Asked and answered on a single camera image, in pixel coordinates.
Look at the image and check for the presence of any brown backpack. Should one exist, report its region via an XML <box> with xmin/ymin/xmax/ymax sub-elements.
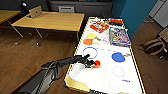
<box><xmin>142</xmin><ymin>38</ymin><xmax>166</xmax><ymax>56</ymax></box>

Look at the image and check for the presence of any yellow wooden long table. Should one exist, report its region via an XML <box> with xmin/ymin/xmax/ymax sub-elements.
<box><xmin>11</xmin><ymin>11</ymin><xmax>86</xmax><ymax>43</ymax></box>
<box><xmin>0</xmin><ymin>9</ymin><xmax>23</xmax><ymax>35</ymax></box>

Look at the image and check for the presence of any tan cardboard stand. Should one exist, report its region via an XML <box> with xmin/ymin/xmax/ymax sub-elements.
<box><xmin>27</xmin><ymin>5</ymin><xmax>44</xmax><ymax>20</ymax></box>

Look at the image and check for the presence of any red game box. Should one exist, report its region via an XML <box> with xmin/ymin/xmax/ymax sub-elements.
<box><xmin>89</xmin><ymin>21</ymin><xmax>110</xmax><ymax>34</ymax></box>

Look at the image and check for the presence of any white table with dishes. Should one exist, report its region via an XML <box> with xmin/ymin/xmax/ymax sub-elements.
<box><xmin>63</xmin><ymin>16</ymin><xmax>147</xmax><ymax>94</ymax></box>

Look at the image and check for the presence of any colourful game box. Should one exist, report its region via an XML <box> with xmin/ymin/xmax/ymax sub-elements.
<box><xmin>108</xmin><ymin>27</ymin><xmax>131</xmax><ymax>47</ymax></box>

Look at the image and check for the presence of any cardboard box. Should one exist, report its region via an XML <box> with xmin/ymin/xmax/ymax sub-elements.
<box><xmin>158</xmin><ymin>26</ymin><xmax>168</xmax><ymax>43</ymax></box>

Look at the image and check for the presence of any red flat case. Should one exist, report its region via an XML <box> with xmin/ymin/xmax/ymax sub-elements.
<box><xmin>107</xmin><ymin>18</ymin><xmax>125</xmax><ymax>26</ymax></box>

